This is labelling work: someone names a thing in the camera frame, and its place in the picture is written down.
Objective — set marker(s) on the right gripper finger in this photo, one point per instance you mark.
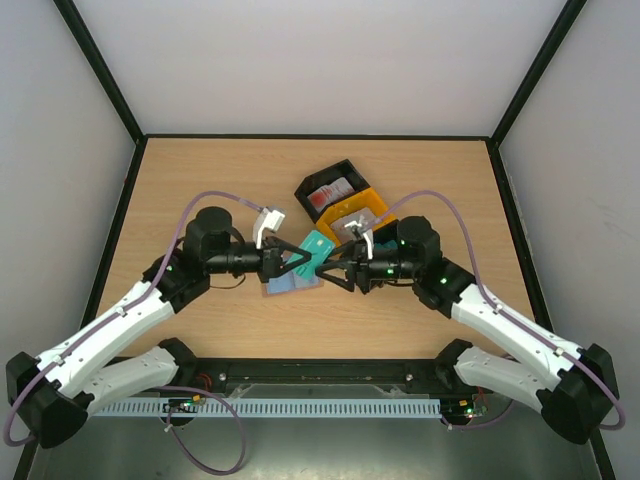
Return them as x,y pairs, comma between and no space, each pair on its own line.
341,250
338,272

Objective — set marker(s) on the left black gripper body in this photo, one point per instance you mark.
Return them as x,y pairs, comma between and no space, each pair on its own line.
269,253

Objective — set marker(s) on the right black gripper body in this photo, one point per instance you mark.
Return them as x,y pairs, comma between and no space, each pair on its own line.
360,269

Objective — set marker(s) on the brown leather card holder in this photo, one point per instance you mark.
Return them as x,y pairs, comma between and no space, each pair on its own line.
289,284

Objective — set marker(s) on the teal credit card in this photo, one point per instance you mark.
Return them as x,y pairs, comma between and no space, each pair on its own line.
319,246

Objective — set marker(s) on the yellow bin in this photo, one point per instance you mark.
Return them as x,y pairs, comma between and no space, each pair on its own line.
364,205

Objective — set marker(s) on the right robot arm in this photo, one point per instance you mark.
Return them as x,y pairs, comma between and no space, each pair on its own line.
572,387

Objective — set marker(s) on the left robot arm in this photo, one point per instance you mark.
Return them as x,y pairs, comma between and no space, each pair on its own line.
55,392

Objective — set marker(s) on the white patterned card stack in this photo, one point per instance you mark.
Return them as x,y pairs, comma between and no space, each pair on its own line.
343,226

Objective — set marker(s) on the teal card stack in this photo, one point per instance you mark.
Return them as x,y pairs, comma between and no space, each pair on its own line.
391,245

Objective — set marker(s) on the red white card stack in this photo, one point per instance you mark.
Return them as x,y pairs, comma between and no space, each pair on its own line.
326,195

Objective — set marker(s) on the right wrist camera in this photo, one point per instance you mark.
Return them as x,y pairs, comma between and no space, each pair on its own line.
362,232

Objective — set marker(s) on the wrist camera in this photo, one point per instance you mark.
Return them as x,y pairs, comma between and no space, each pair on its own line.
362,232
269,219

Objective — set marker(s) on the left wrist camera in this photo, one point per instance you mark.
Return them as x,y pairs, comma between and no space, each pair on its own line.
269,219

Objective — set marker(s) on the black frame rail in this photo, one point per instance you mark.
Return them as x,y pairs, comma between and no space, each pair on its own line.
411,376

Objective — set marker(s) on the light blue cable duct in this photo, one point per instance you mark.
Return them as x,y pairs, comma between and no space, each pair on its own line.
276,408

